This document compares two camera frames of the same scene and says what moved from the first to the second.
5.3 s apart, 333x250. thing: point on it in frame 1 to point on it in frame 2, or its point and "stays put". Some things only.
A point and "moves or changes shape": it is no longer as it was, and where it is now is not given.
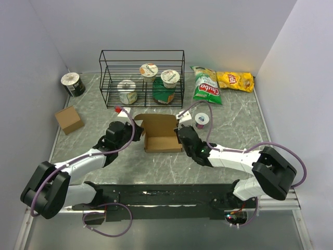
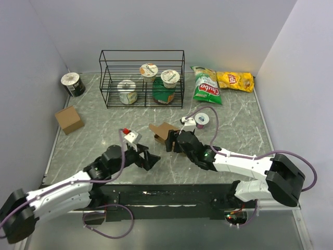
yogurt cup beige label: [169, 78] stays put
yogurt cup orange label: [149, 71] stays put
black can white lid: [73, 84] stays put
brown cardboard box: [160, 131] moves or changes shape
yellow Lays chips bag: [242, 81] stays put
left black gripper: [138, 131] to [149, 159]
